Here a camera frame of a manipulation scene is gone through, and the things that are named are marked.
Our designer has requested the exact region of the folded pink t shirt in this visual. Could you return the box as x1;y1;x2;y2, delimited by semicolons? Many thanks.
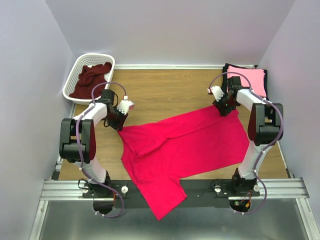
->
226;65;267;98

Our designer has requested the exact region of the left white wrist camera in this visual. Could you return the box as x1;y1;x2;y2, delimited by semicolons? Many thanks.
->
116;95;135;115

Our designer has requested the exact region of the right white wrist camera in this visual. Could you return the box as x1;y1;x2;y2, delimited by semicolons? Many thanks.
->
207;85;225;102

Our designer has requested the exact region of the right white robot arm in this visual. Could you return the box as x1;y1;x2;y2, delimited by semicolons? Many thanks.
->
207;73;284;197

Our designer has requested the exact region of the aluminium frame rail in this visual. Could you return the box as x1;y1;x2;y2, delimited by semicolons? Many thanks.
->
40;178;309;201

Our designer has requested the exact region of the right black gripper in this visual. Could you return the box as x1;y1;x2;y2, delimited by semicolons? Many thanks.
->
212;93;237;117

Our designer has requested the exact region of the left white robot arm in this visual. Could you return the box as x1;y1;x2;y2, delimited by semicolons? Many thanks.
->
59;89;135;198

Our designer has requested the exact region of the crimson red t shirt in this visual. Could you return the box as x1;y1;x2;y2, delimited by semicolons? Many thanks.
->
118;106;249;220

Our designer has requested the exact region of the dark maroon t shirt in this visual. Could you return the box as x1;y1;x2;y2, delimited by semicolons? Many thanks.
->
69;62;112;100

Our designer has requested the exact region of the white plastic laundry basket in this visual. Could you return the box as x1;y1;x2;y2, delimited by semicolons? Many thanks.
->
62;52;116;106

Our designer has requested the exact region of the folded black t shirt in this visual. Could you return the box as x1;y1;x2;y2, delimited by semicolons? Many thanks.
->
221;63;269;100

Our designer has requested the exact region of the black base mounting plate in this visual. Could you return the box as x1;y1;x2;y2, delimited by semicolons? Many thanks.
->
82;178;261;210

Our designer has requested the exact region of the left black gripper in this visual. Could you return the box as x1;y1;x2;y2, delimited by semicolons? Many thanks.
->
104;106;129;131

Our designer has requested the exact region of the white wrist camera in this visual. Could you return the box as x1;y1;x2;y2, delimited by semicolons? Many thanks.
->
207;85;225;102
116;95;135;115

